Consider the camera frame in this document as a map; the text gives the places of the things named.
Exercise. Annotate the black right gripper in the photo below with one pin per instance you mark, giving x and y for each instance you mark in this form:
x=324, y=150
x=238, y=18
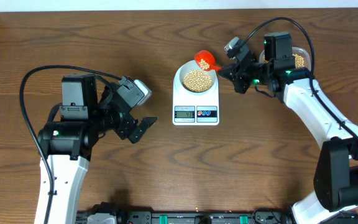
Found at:
x=236, y=76

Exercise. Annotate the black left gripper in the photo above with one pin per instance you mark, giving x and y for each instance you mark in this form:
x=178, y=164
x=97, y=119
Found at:
x=124, y=127

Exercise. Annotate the red measuring scoop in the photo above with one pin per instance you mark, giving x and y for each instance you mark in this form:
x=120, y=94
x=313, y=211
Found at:
x=206, y=61

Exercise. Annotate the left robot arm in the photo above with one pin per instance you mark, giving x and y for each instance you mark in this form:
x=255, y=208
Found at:
x=91, y=107

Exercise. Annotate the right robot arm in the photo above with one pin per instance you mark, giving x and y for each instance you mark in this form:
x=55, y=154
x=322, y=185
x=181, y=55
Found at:
x=336, y=178

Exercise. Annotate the soybeans in bowl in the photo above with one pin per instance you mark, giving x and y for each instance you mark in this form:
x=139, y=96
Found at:
x=197, y=81

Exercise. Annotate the grey bowl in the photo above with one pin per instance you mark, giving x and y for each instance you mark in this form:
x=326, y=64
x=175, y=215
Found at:
x=192, y=65

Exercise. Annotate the white kitchen scale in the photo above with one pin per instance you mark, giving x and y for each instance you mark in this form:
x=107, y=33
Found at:
x=193, y=109

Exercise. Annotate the clear container of soybeans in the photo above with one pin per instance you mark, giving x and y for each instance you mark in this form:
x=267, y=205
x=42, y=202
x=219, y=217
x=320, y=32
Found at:
x=300, y=59

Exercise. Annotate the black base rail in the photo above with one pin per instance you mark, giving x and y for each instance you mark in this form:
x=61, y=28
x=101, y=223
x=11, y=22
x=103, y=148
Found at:
x=105, y=213

